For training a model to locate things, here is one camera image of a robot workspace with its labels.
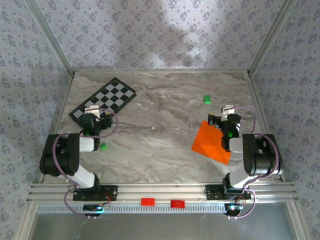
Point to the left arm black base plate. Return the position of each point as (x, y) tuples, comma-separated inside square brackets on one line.
[(111, 192)]

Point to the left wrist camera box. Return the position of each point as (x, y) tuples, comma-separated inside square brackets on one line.
[(92, 109)]

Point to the red toy block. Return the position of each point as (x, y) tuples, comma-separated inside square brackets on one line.
[(147, 201), (177, 204)]

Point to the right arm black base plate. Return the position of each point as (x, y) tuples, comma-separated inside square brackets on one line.
[(212, 192)]

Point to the orange paper sheet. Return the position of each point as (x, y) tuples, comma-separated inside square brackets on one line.
[(207, 142)]

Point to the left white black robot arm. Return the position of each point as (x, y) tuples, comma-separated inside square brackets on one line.
[(67, 155)]

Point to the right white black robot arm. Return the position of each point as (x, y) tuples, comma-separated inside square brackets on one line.
[(260, 155)]

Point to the aluminium side rail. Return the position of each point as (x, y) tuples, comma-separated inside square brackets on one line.
[(64, 100), (258, 100)]

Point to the green toy block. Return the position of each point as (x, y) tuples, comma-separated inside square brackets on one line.
[(103, 147), (207, 99)]

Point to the aluminium mounting rail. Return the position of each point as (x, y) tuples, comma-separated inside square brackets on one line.
[(162, 191)]

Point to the aluminium corner post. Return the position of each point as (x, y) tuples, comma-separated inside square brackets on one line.
[(270, 37), (53, 37)]

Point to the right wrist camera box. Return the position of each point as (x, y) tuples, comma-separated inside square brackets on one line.
[(227, 111)]

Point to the black grey chessboard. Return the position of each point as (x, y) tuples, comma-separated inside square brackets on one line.
[(112, 95)]

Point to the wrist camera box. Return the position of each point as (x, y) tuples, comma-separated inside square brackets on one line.
[(92, 109), (227, 111)]

